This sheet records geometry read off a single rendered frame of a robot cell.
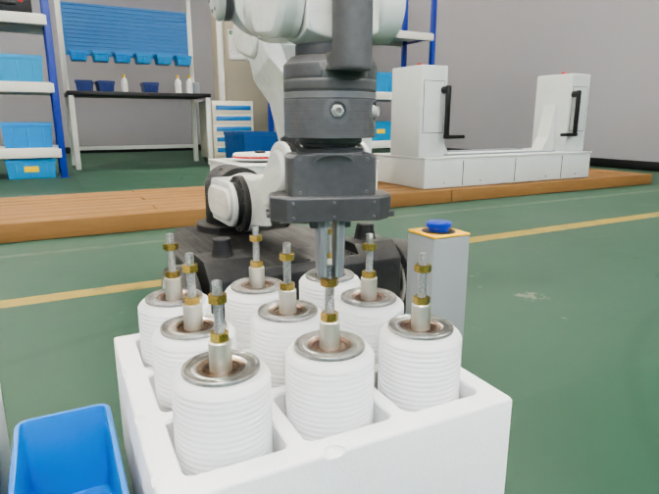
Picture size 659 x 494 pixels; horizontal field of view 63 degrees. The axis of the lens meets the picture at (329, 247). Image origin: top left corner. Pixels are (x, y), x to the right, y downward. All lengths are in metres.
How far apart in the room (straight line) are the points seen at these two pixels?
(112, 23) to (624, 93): 5.39
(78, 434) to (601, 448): 0.75
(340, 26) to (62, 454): 0.63
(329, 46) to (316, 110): 0.06
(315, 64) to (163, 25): 6.26
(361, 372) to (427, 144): 2.85
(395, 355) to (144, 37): 6.22
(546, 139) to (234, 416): 3.86
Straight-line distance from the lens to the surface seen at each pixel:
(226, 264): 1.09
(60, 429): 0.80
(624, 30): 6.43
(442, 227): 0.85
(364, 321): 0.69
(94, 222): 2.51
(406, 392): 0.62
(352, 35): 0.47
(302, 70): 0.49
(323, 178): 0.51
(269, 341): 0.65
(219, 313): 0.52
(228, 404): 0.51
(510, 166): 3.74
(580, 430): 0.99
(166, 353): 0.62
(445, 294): 0.86
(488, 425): 0.65
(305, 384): 0.56
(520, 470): 0.87
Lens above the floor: 0.49
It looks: 13 degrees down
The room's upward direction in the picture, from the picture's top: straight up
